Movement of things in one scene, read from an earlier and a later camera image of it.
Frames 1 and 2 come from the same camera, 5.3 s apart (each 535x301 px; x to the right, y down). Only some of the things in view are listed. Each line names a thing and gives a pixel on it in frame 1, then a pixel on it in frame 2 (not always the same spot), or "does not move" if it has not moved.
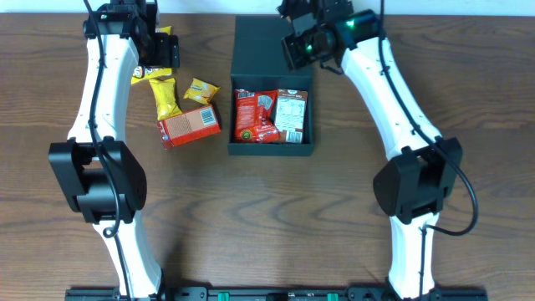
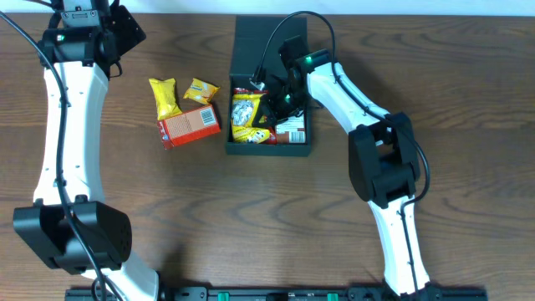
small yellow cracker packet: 201,91 does not move
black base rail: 275,294 does not move
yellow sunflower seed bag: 142,73 → 243,109
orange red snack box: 191,126 does not move
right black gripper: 290,44 → 265,105
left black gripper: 168,54 → 125,28
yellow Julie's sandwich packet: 165,97 does not move
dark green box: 259,63 does not move
